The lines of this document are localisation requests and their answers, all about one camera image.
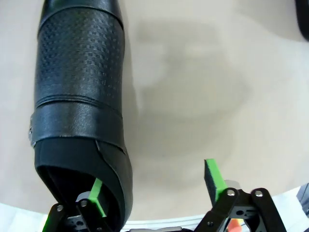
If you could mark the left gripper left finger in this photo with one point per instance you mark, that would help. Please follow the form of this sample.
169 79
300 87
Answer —
72 217

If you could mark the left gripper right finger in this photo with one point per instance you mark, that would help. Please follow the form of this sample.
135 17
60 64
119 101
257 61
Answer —
217 181

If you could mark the black leather buckle shoe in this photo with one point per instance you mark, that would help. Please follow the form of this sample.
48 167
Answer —
79 72
304 17

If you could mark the small orange object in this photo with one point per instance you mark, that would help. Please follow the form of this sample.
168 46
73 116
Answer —
235 224

